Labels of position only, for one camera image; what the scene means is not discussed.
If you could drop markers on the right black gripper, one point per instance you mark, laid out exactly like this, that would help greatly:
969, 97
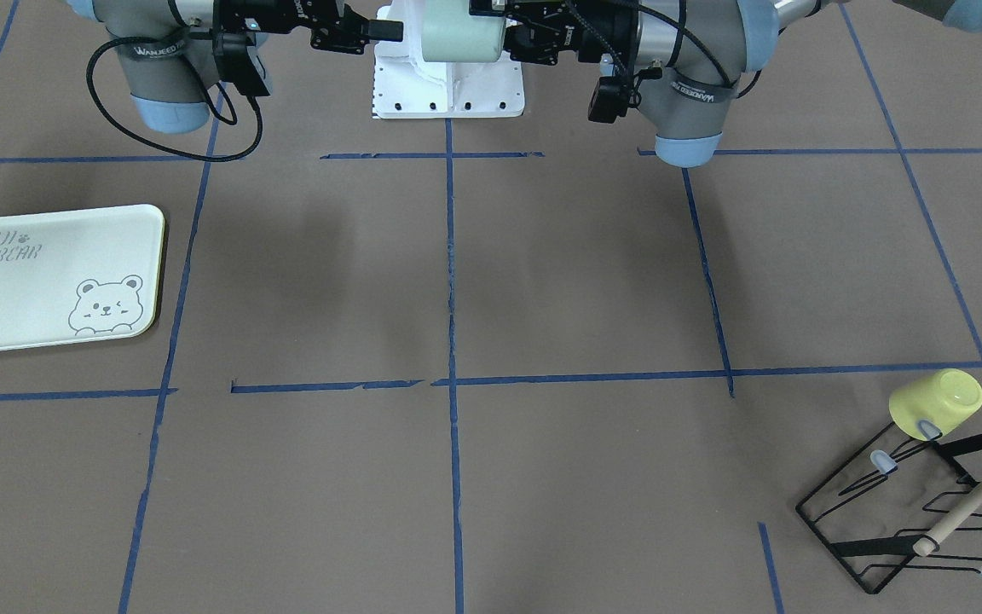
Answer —
280, 14

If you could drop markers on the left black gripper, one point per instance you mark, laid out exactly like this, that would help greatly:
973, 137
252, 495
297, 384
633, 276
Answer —
597, 34

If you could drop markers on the pale green plastic cup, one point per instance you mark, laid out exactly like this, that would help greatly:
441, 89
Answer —
451, 34

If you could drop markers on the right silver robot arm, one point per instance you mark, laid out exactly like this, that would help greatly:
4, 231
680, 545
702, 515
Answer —
173, 52

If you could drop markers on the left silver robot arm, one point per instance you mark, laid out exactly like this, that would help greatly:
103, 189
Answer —
679, 63

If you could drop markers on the cream bear tray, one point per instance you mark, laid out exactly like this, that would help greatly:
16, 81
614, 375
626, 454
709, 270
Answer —
75, 276

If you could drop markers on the yellow plastic cup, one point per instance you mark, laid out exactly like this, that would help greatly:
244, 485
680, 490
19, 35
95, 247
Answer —
938, 402

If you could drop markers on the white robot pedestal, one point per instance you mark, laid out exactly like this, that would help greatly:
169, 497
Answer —
405, 86

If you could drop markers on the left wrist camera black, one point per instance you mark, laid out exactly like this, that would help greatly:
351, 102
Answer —
611, 99

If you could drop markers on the black wire cup rack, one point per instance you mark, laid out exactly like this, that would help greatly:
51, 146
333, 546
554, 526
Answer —
889, 507

